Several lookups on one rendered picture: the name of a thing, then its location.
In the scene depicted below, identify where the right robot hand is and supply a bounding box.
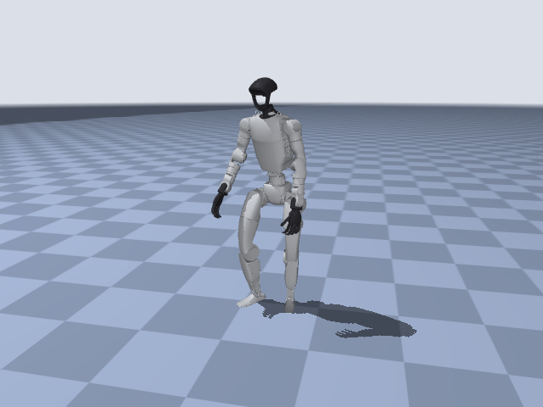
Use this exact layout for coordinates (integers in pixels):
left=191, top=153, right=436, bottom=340
left=211, top=182, right=227, bottom=219

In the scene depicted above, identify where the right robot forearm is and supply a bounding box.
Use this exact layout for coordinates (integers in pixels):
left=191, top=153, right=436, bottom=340
left=220, top=149, right=241, bottom=193

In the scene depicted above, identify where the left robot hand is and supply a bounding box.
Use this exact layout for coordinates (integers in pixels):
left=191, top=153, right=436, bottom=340
left=281, top=198, right=303, bottom=235

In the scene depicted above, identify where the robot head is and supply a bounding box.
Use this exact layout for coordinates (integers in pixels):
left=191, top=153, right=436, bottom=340
left=249, top=77, right=279, bottom=119

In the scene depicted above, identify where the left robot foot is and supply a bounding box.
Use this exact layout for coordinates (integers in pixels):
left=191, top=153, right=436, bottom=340
left=284, top=298, right=295, bottom=313

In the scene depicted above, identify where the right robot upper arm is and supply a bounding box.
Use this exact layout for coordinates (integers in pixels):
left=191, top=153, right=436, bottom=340
left=232, top=117, right=251, bottom=164

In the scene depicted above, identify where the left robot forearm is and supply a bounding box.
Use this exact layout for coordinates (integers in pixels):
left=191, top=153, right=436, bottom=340
left=291, top=158, right=307, bottom=207

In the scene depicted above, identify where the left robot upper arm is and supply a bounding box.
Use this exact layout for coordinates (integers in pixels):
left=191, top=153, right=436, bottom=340
left=281, top=118, right=306, bottom=171

